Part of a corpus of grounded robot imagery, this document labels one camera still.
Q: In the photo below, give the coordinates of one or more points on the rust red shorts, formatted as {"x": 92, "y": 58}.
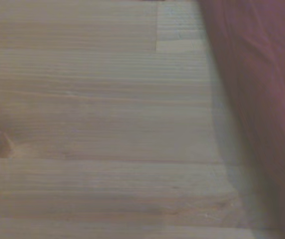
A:
{"x": 262, "y": 82}

